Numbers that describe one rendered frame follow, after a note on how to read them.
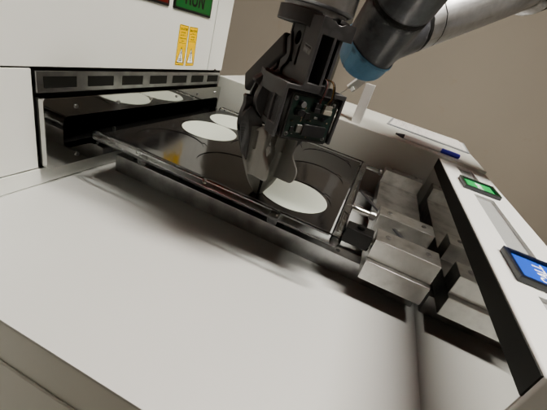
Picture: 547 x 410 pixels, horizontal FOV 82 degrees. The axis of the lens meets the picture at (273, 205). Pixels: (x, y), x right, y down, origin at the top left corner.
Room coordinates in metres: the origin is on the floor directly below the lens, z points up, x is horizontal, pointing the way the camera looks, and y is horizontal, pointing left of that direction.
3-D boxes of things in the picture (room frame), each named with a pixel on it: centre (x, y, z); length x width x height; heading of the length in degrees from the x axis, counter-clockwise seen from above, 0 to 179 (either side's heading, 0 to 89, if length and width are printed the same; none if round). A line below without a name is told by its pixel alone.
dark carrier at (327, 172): (0.54, 0.05, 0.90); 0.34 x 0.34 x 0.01; 77
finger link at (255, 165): (0.35, 0.03, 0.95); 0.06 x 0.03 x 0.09; 32
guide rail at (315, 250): (0.41, 0.02, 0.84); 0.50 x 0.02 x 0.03; 77
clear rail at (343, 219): (0.50, -0.12, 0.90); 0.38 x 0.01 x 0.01; 167
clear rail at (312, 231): (0.36, 0.09, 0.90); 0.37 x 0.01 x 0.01; 77
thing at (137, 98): (0.57, 0.26, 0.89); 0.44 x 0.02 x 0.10; 167
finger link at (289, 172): (0.37, 0.00, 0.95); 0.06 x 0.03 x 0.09; 32
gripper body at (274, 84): (0.36, 0.01, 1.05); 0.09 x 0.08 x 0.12; 32
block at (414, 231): (0.42, -0.19, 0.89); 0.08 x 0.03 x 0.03; 77
